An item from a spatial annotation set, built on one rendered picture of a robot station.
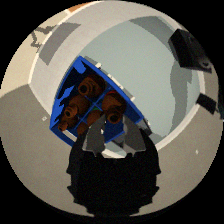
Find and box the blue divided crate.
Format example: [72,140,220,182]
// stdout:
[49,56,144,147]

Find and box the brown bottle with red label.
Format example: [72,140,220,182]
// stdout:
[101,90,126,124]

